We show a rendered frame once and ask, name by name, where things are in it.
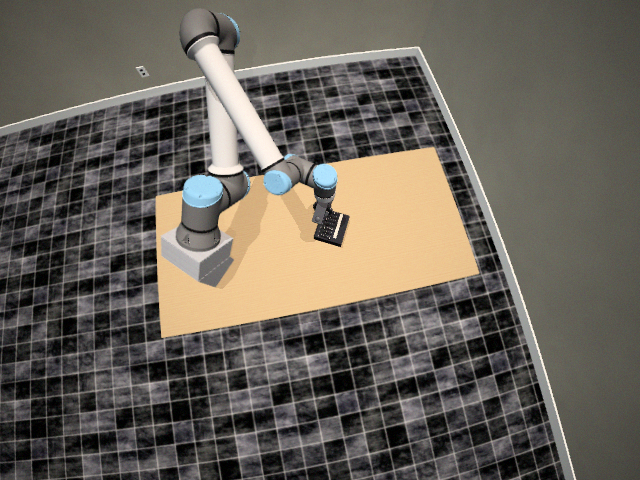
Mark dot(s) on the black lighting desk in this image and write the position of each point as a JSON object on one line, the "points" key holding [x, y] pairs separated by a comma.
{"points": [[332, 227]]}

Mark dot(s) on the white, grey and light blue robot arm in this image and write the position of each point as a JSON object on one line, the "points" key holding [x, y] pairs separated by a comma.
{"points": [[204, 198]]}

